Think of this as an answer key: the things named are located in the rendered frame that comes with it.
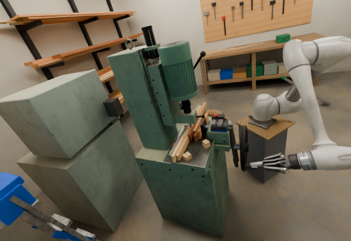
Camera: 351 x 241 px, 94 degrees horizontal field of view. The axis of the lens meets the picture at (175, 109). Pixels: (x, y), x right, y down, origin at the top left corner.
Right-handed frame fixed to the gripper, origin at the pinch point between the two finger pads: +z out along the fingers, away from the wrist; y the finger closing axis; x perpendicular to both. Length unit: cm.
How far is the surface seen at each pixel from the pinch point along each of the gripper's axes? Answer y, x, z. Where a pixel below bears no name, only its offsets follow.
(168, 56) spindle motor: -2, -77, 16
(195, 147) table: 3.6, -22.4, 28.8
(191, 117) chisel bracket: -7.6, -37.8, 26.8
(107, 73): -131, -111, 211
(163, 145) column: 0, -27, 55
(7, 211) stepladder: 71, -59, 79
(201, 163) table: 14.9, -19.8, 21.8
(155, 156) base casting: 7, -24, 62
